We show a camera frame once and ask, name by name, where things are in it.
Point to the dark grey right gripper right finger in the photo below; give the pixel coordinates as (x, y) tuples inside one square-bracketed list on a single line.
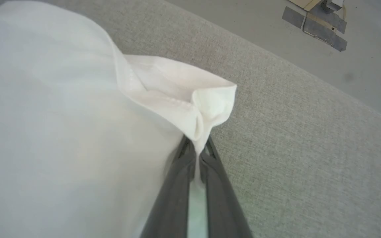
[(222, 201)]

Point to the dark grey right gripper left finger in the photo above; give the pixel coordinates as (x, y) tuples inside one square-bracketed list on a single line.
[(174, 198)]

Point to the white garment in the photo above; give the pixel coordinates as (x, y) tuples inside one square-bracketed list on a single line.
[(78, 132)]

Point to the grey tape floor marks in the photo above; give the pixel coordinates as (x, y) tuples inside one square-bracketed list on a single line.
[(316, 28)]

